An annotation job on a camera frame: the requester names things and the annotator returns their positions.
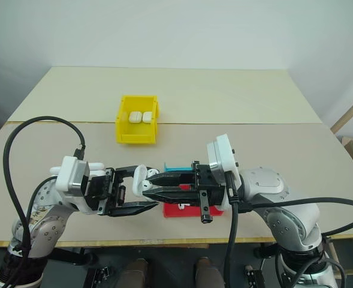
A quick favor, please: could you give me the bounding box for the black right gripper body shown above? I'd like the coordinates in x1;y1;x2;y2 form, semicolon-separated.
191;160;225;225

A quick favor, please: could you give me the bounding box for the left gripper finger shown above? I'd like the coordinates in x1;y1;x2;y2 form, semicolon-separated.
113;164;147;181
108;201;160;218

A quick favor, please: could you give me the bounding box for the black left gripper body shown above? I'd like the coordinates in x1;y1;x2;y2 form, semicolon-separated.
86;167;126;217

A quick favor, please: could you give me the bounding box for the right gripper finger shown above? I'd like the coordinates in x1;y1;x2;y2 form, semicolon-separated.
142;187;201;208
146;171;197;189

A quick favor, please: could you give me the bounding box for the yellow plastic bin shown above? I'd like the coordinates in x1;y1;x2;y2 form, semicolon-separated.
115;95;161;145

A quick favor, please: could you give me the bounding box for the blue plastic tray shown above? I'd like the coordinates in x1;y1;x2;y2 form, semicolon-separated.
163;161;195;174

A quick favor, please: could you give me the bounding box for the red plastic tray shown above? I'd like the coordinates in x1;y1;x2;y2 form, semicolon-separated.
162;184;225;218

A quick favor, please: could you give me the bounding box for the brown rounded foot shape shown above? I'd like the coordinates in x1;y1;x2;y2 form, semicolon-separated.
120;259;149;288
195;257;227;288

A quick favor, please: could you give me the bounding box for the black table leg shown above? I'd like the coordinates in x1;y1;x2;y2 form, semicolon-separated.
44;247;96;268
253;242;282;259

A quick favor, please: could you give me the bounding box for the black studded foot block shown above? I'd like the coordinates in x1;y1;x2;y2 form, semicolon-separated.
245;265;267;288
88;266;113;288

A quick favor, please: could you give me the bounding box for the wooden beam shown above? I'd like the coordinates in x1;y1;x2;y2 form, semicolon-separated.
330;89;353;134

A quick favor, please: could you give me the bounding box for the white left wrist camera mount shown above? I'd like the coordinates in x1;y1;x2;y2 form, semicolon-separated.
56;155;91;196

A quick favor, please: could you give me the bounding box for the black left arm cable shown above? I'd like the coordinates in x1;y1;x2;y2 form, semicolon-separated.
2;116;86;288

